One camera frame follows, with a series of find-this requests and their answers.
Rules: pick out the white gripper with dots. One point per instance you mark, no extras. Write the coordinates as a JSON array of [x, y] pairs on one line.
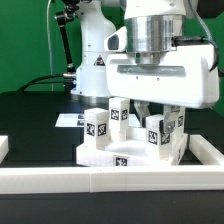
[[182, 78]]

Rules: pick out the white square table top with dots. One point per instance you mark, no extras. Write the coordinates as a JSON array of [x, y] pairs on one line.
[[128, 153]]

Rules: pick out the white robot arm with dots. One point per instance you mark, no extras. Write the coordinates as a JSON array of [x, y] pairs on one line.
[[136, 49]]

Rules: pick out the white sheet with fiducial markers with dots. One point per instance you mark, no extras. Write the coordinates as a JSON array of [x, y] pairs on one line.
[[77, 120]]

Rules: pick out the white workspace frame wall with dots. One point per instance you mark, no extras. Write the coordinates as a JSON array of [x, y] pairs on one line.
[[106, 179]]

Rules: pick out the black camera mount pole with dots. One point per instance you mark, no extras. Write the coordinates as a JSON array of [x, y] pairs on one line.
[[62, 18]]

